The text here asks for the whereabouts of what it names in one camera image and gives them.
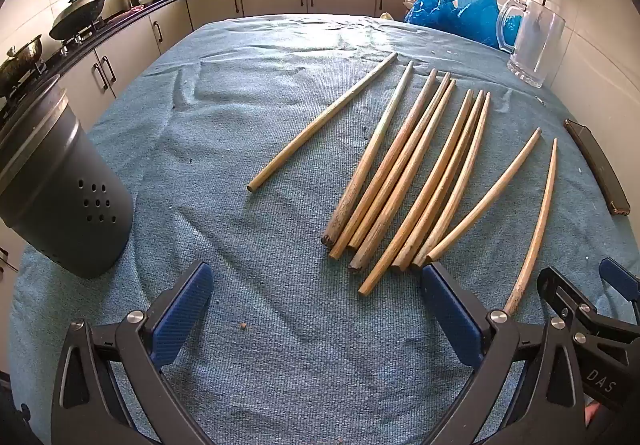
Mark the black gas stove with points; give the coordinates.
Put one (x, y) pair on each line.
(75, 38)

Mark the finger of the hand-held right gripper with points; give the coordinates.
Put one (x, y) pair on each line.
(622, 280)
(567, 292)

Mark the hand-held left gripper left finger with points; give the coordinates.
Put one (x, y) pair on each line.
(182, 310)

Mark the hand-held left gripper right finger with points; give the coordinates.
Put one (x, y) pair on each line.
(450, 310)

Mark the clear glass mug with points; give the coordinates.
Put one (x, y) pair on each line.
(537, 42)

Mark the dark grey perforated utensil holder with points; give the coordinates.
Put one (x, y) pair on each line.
(60, 185)

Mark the blue plastic bag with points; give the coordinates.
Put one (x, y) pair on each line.
(465, 15)

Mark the blue towel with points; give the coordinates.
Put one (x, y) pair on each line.
(240, 125)

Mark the black flat case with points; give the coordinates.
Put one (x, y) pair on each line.
(597, 167)

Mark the black wok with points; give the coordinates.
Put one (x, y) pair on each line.
(80, 12)

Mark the row of wooden chopsticks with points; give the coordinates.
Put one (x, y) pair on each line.
(364, 204)

